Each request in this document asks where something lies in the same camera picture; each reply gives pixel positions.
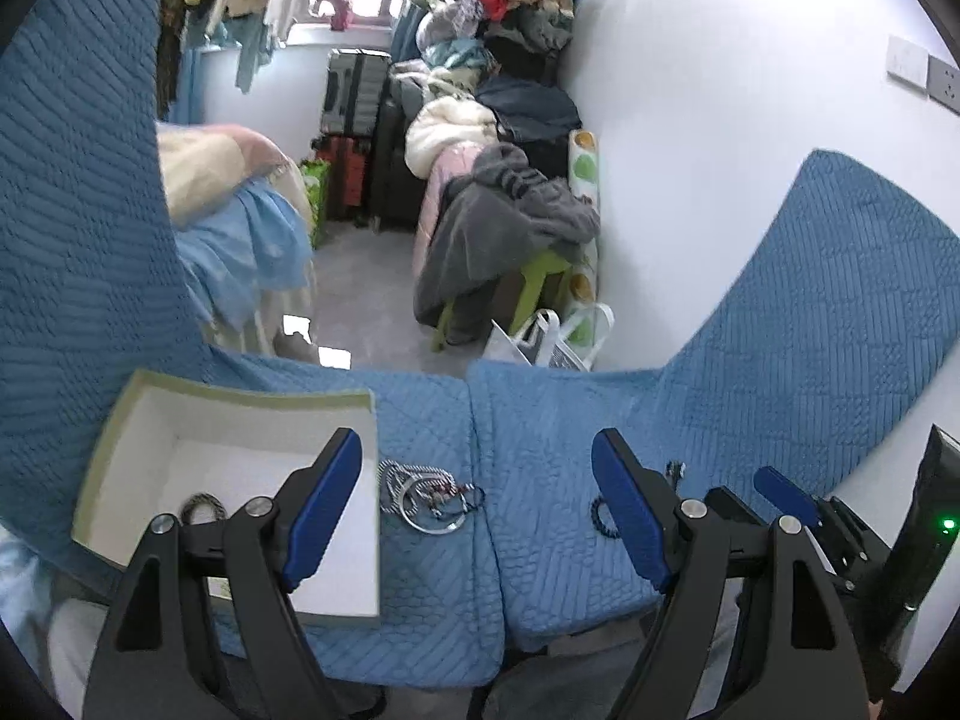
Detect dark blue jacket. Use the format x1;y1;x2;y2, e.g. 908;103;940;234
476;75;584;166

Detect white carrier bag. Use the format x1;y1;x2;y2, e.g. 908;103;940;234
480;304;616;374

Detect grey wall socket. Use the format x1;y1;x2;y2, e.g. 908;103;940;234
928;54;960;112

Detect person's grey trousers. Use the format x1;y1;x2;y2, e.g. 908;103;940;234
480;600;740;720

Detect black patterned ring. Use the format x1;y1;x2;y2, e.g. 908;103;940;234
180;493;227;526

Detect pink blanket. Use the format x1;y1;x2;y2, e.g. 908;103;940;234
412;146;485;278

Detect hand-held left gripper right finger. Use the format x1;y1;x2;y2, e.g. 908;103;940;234
591;427;871;720

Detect light blue patterned cloth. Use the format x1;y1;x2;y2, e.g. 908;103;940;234
0;525;83;691

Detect blue quilted sofa cover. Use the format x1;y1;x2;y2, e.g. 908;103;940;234
0;0;960;672

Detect light blue bed sheet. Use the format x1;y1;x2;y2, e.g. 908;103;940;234
174;184;316;323

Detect green bag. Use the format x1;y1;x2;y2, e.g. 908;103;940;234
300;157;331;248

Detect white box with green rim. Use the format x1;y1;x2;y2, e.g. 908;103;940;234
71;369;381;629

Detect pile of clothes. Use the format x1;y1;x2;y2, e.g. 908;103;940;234
390;0;578;95

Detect white roll with coloured dots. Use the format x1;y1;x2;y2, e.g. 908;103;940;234
562;129;605;331

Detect cream duvet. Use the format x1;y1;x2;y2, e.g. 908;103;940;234
405;94;500;173

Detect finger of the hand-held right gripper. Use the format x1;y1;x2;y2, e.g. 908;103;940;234
754;466;863;578

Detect silver ball chain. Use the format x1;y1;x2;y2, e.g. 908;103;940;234
379;460;451;520

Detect red suitcase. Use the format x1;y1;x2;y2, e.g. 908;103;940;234
315;135;376;222

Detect white wall switch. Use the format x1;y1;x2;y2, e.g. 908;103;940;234
887;35;931;93

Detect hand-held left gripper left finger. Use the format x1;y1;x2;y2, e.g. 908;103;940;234
81;427;363;720

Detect grey fleece blanket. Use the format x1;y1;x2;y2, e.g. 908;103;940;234
412;142;601;346

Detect green stool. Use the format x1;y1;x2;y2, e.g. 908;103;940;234
431;251;577;350

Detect cream and pink pillow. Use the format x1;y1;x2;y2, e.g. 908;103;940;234
156;122;292;230

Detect black suitcase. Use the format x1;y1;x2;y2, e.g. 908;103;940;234
371;82;430;230

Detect grey suitcase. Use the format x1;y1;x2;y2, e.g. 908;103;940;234
321;49;391;140

